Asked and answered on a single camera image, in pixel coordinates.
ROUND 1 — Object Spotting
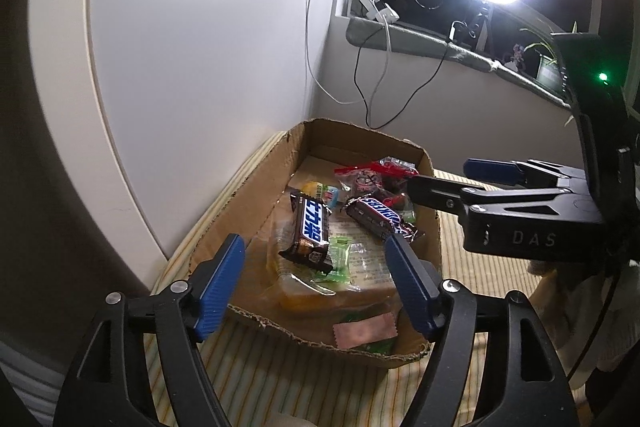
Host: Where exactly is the potted spider plant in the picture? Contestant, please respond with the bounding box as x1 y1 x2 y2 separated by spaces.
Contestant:
518 27 564 95

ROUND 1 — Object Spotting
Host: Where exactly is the green jelly candy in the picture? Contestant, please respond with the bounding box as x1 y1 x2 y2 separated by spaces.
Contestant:
362 338 395 355

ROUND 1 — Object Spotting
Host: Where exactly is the brown-top jelly cup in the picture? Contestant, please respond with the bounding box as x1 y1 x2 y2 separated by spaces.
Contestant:
300 181 341 209

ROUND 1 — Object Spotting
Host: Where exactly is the green candy packet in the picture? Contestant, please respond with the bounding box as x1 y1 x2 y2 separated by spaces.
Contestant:
312 235 352 284

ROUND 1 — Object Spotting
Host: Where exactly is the black tripod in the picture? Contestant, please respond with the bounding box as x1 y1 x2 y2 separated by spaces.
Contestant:
466 2 494 52

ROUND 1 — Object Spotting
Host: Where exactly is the white cable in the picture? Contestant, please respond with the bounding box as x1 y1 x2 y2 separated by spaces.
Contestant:
304 0 394 105

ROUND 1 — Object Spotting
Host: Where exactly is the pink candy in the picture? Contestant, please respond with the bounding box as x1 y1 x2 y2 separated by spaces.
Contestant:
333 312 398 350

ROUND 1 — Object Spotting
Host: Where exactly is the red dark candy packet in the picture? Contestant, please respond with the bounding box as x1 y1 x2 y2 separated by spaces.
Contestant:
374 190 416 225

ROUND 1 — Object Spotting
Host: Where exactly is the brown cardboard box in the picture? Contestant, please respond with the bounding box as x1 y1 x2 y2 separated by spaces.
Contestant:
191 118 442 367

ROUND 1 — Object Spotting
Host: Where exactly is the white power strip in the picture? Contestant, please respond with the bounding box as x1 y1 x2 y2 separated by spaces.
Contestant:
358 0 399 25

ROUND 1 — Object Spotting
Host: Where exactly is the gloved right hand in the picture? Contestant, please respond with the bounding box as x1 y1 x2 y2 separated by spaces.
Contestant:
528 261 639 403

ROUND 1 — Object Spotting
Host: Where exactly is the english Snickers bar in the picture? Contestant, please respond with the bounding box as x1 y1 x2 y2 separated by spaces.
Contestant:
344 196 424 243

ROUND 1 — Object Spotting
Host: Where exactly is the striped yellow tablecloth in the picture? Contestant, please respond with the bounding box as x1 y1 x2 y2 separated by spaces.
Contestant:
153 119 539 426

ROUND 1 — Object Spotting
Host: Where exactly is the red dark dried-fruit packet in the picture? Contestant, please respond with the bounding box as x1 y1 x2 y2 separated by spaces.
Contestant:
334 156 419 200

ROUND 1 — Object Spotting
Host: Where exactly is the chinese Snickers bar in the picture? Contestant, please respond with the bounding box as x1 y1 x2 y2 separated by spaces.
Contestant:
279 191 333 274

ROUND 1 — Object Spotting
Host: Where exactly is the black cable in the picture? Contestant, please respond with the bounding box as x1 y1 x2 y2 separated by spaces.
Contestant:
354 18 482 130

